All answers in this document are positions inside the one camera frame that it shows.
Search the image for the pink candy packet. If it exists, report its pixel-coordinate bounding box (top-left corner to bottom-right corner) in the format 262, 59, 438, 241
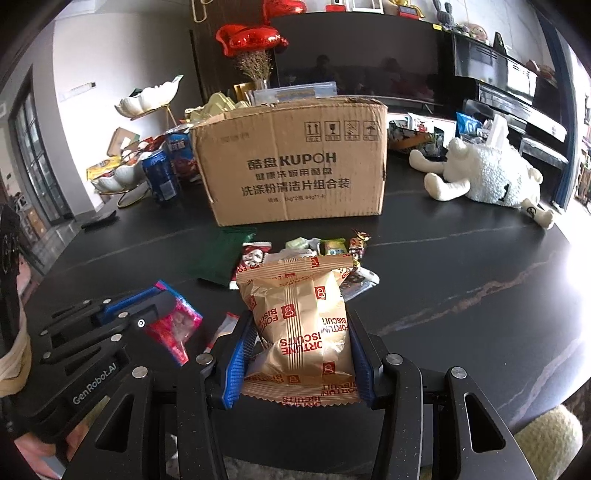
146, 280, 202, 366

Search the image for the red white KitKat wrapper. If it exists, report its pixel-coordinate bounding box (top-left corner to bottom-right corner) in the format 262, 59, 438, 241
228, 241, 273, 290

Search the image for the pale green candy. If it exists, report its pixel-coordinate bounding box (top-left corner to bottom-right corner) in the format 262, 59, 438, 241
286, 237, 321, 255

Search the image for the beige fortune biscuits bag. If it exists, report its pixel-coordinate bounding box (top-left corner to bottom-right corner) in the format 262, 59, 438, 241
236, 254, 360, 407

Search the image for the red gold candy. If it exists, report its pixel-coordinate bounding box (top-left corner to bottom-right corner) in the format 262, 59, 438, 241
348, 230, 370, 267

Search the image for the dark green snack packet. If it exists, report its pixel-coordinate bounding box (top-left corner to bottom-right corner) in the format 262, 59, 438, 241
195, 226, 256, 287

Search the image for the blue soda can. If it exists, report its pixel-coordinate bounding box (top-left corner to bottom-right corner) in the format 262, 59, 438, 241
141, 149, 179, 205

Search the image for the blue oreo box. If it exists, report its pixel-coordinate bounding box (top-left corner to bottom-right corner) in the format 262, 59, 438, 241
165, 132, 199, 181

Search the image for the yellow green candy packet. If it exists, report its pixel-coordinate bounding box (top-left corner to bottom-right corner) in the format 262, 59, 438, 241
321, 238, 348, 256

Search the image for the green mountain-shaped ornament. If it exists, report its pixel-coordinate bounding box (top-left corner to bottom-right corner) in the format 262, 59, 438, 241
184, 92, 250, 124

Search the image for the long dark chocolate bar wrapper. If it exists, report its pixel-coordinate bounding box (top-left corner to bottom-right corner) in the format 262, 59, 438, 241
339, 266, 380, 302

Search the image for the brown cardboard box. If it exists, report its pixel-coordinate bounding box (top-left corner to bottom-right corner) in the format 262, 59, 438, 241
191, 96, 388, 226

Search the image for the clear plastic zip bag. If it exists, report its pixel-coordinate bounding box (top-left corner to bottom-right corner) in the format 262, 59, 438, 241
252, 81, 338, 106

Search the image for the dried flower bouquet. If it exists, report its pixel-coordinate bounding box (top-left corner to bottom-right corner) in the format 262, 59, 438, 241
235, 50, 273, 90

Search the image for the red heart balloon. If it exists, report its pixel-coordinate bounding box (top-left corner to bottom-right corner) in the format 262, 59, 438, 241
215, 24, 288, 57
263, 0, 307, 23

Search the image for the white plush sheep toy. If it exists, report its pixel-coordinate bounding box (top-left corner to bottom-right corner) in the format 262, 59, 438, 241
409, 137, 554, 230

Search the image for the patterned storage basket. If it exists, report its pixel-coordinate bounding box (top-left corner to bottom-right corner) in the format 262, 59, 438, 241
388, 120, 447, 158

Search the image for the black television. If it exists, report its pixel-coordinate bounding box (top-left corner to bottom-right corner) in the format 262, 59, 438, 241
271, 12, 454, 115

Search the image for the blue snack bag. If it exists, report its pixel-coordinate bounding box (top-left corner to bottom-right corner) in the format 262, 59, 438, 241
456, 112, 483, 136

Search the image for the grey knitted rabbit doll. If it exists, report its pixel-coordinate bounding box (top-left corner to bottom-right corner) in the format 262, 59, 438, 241
433, 0, 455, 29

